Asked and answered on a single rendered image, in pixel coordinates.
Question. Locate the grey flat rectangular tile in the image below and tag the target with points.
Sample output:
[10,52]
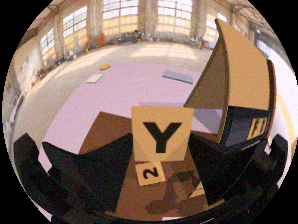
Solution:
[177,76]

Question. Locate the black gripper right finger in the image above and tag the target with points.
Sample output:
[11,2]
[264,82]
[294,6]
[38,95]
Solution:
[219,166]

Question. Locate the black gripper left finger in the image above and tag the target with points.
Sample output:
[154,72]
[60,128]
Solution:
[102,171]

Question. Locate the yellow round disc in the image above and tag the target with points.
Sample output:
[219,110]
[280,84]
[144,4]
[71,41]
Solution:
[105,66]

